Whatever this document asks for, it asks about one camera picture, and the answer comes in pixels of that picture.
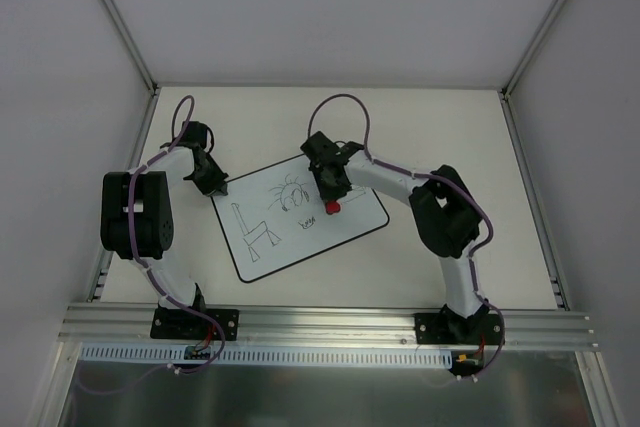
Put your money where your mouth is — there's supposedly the red whiteboard eraser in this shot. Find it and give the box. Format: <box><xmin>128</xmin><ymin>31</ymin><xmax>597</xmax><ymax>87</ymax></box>
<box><xmin>325</xmin><ymin>200</ymin><xmax>342</xmax><ymax>215</ymax></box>

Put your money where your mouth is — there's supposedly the white whiteboard black rim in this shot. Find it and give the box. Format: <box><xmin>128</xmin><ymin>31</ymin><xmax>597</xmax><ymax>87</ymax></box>
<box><xmin>213</xmin><ymin>155</ymin><xmax>390</xmax><ymax>283</ymax></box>

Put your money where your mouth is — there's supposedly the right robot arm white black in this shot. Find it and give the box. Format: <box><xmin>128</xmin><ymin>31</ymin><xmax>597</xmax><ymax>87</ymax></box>
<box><xmin>301</xmin><ymin>137</ymin><xmax>489</xmax><ymax>344</ymax></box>

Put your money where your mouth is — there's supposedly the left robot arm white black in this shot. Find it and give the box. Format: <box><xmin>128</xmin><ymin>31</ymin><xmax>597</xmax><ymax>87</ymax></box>
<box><xmin>100</xmin><ymin>121</ymin><xmax>228</xmax><ymax>338</ymax></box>

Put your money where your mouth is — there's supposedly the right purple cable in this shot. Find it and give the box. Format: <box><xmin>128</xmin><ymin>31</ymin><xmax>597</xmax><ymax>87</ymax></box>
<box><xmin>307</xmin><ymin>92</ymin><xmax>506</xmax><ymax>388</ymax></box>

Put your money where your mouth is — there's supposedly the purple cable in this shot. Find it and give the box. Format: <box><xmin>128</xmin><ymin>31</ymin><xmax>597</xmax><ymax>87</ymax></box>
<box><xmin>74</xmin><ymin>94</ymin><xmax>240</xmax><ymax>396</ymax></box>
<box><xmin>307</xmin><ymin>92</ymin><xmax>506</xmax><ymax>388</ymax></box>

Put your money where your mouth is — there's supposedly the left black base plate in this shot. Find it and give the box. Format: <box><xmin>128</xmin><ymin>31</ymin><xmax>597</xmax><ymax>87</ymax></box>
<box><xmin>150</xmin><ymin>307</ymin><xmax>240</xmax><ymax>342</ymax></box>

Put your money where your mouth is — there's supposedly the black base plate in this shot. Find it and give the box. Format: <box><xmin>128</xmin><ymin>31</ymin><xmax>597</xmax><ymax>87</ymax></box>
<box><xmin>150</xmin><ymin>307</ymin><xmax>240</xmax><ymax>342</ymax></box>
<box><xmin>413</xmin><ymin>312</ymin><xmax>504</xmax><ymax>346</ymax></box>

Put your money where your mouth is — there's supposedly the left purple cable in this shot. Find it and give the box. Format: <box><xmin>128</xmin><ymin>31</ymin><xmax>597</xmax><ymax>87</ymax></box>
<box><xmin>74</xmin><ymin>94</ymin><xmax>240</xmax><ymax>396</ymax></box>

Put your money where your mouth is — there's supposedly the white slotted cable duct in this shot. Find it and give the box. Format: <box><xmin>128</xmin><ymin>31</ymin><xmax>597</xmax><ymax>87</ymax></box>
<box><xmin>79</xmin><ymin>343</ymin><xmax>453</xmax><ymax>370</ymax></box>

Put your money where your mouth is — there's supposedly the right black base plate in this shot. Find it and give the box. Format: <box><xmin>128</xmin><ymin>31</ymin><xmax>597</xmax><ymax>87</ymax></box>
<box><xmin>413</xmin><ymin>312</ymin><xmax>504</xmax><ymax>346</ymax></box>

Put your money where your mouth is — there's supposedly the aluminium mounting rail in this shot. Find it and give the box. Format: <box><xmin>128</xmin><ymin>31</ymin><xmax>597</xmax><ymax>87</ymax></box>
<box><xmin>58</xmin><ymin>302</ymin><xmax>600</xmax><ymax>351</ymax></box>

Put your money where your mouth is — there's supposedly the left aluminium frame post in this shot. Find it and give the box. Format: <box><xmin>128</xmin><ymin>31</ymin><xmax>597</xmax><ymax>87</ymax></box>
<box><xmin>98</xmin><ymin>0</ymin><xmax>157</xmax><ymax>94</ymax></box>

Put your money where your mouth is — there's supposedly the aluminium frame post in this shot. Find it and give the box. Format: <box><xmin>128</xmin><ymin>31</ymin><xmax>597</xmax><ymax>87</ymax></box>
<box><xmin>501</xmin><ymin>0</ymin><xmax>569</xmax><ymax>99</ymax></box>
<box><xmin>98</xmin><ymin>0</ymin><xmax>157</xmax><ymax>94</ymax></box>

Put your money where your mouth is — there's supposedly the right aluminium frame post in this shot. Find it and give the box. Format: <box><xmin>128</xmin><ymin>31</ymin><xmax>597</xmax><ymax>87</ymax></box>
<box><xmin>501</xmin><ymin>0</ymin><xmax>569</xmax><ymax>99</ymax></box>

